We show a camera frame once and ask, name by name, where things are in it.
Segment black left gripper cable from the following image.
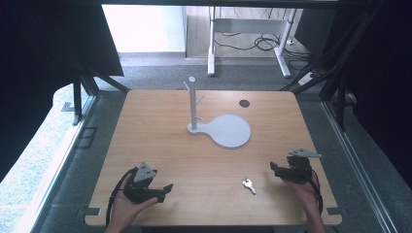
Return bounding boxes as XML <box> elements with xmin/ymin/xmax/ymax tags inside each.
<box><xmin>105</xmin><ymin>166</ymin><xmax>139</xmax><ymax>228</ymax></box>

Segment silver key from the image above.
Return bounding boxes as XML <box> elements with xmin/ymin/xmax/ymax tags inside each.
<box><xmin>241</xmin><ymin>177</ymin><xmax>258</xmax><ymax>196</ymax></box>

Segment black floor cables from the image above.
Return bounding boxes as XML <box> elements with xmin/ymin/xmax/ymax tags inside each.
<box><xmin>213</xmin><ymin>8</ymin><xmax>314</xmax><ymax>71</ymax></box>

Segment white power strip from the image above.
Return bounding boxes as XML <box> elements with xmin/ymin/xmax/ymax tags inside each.
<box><xmin>297</xmin><ymin>71</ymin><xmax>317</xmax><ymax>86</ymax></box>

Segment white wall panel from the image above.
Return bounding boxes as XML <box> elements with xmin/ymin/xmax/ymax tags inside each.
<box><xmin>101</xmin><ymin>4</ymin><xmax>188</xmax><ymax>53</ymax></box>

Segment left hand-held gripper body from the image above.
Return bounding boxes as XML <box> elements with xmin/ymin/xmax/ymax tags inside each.
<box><xmin>122</xmin><ymin>161</ymin><xmax>164</xmax><ymax>205</ymax></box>

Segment person's right hand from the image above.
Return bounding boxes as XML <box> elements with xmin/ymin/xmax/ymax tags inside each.
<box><xmin>283</xmin><ymin>173</ymin><xmax>321</xmax><ymax>212</ymax></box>

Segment aluminium floor rail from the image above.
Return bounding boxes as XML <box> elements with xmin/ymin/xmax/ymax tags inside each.
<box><xmin>321</xmin><ymin>99</ymin><xmax>400</xmax><ymax>233</ymax></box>
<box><xmin>14</xmin><ymin>95</ymin><xmax>100</xmax><ymax>233</ymax></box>

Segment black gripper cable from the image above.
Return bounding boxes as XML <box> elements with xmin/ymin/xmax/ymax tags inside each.
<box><xmin>105</xmin><ymin>166</ymin><xmax>139</xmax><ymax>228</ymax></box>
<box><xmin>307</xmin><ymin>168</ymin><xmax>325</xmax><ymax>216</ymax></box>

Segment black metal stand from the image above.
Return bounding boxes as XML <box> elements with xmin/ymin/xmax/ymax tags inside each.
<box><xmin>280</xmin><ymin>0</ymin><xmax>385</xmax><ymax>132</ymax></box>
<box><xmin>60</xmin><ymin>52</ymin><xmax>131</xmax><ymax>127</ymax></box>

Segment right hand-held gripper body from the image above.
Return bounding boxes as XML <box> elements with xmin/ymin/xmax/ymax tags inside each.
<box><xmin>277</xmin><ymin>148</ymin><xmax>324</xmax><ymax>185</ymax></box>

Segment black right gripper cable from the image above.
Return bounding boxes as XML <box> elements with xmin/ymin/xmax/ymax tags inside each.
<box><xmin>307</xmin><ymin>168</ymin><xmax>325</xmax><ymax>216</ymax></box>

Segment black curtain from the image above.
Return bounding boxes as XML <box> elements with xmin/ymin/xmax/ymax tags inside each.
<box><xmin>292</xmin><ymin>0</ymin><xmax>412</xmax><ymax>188</ymax></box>
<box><xmin>0</xmin><ymin>0</ymin><xmax>124</xmax><ymax>183</ymax></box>

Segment white desk frame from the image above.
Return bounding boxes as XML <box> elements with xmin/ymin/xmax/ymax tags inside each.
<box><xmin>207</xmin><ymin>6</ymin><xmax>298</xmax><ymax>79</ymax></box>

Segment person's left hand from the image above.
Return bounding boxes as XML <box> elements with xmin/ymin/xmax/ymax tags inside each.
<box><xmin>108</xmin><ymin>173</ymin><xmax>159</xmax><ymax>229</ymax></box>

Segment white key stand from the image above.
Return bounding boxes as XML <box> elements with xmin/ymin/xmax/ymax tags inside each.
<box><xmin>182</xmin><ymin>76</ymin><xmax>253</xmax><ymax>150</ymax></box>

